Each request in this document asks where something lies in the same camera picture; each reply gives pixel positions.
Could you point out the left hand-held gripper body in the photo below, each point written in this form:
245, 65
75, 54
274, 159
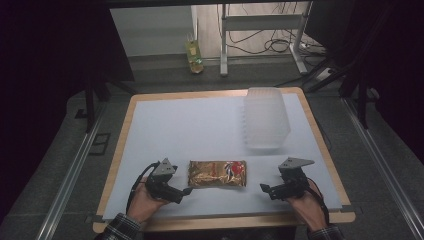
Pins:
162, 181

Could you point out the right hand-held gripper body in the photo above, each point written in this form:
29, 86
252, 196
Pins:
293, 180

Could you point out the gold foil snack packet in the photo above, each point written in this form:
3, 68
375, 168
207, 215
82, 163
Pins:
216, 173

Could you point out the translucent plastic container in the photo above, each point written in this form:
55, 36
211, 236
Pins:
266, 118

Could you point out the person's left hand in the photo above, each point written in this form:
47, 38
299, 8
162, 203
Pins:
144, 203

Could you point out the person's right hand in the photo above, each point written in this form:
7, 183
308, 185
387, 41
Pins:
308, 206

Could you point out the white table mat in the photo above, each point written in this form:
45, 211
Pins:
200, 130

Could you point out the black metal stand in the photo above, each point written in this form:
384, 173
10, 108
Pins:
90, 100
361, 96

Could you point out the white power strip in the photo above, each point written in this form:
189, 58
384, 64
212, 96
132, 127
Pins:
324, 74

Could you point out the green yellow bottle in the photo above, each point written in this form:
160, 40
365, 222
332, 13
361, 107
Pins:
194, 55

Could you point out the dark curtain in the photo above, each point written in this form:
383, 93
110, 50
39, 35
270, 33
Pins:
46, 66
396, 60

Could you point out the aluminium floor rail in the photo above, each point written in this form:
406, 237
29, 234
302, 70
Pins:
71, 176
383, 166

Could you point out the white metal desk frame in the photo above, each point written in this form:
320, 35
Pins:
260, 23

